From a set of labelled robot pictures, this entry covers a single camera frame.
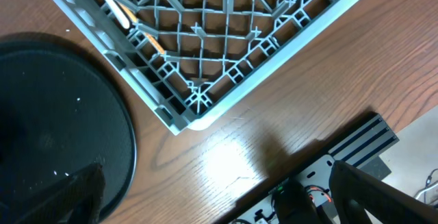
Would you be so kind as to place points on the grey plastic dishwasher rack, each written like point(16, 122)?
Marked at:
point(217, 51)

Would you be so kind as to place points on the round black tray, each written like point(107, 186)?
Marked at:
point(59, 114)

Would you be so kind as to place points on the wooden chopstick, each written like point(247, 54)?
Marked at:
point(149, 32)

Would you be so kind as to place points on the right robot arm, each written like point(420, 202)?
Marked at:
point(293, 205)

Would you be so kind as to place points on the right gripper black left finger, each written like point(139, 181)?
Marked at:
point(77, 198)

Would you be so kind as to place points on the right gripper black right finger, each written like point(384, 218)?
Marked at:
point(357, 194)

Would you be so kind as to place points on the white plastic knife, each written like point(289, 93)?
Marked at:
point(118, 13)

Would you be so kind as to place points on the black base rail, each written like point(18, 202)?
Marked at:
point(358, 143)

